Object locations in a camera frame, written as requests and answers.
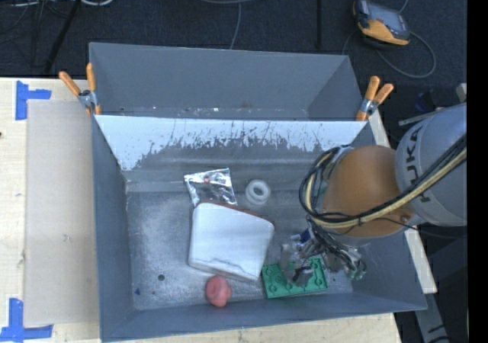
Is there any white sponge with brown edge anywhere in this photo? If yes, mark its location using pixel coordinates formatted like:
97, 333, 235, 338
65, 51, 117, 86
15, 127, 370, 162
187, 201, 276, 283

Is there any pink round toy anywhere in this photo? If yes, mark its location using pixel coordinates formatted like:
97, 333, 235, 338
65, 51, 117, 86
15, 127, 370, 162
204, 274, 233, 309

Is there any grey metal bin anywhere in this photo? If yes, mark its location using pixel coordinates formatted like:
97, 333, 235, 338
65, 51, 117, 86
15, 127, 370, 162
88, 42, 429, 343

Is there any green studded flat plate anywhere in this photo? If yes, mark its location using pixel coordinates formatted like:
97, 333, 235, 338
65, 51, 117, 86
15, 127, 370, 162
261, 257, 329, 300

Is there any silver foil packet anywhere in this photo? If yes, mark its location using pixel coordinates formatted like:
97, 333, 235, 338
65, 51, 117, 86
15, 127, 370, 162
183, 167, 239, 208

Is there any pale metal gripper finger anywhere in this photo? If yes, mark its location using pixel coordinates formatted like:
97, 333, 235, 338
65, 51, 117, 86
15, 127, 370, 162
280, 242, 297, 278
292, 264, 313, 287

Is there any pale wood flat board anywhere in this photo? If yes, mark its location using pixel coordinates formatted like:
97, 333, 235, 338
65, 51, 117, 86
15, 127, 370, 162
22, 98, 101, 329

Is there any white ring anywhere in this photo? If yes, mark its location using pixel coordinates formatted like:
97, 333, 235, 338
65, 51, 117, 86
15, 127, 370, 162
244, 179, 272, 207

